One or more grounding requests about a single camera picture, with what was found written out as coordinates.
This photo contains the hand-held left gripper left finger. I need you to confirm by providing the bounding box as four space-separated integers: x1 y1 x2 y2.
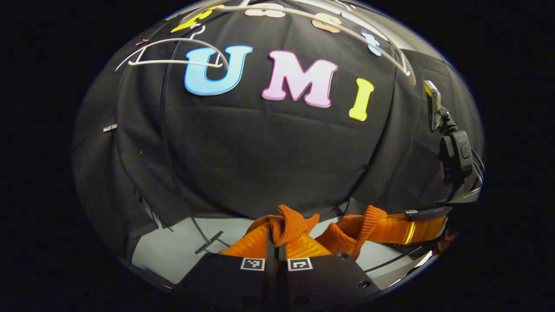
179 222 277 312

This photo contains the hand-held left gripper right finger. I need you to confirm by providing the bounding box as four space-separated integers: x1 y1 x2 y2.
277 233 383 312

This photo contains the orange ribbed shirt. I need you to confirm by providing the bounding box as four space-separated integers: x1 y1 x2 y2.
246 205 389 260

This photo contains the white clothes hanger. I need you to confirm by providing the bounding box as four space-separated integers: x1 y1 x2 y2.
191 0 418 85
115 26 230 72

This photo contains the black clothes rack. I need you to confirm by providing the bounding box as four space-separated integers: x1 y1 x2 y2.
191 217 230 256

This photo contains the black backdrop cloth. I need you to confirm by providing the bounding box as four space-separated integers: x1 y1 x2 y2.
73 0 484 260

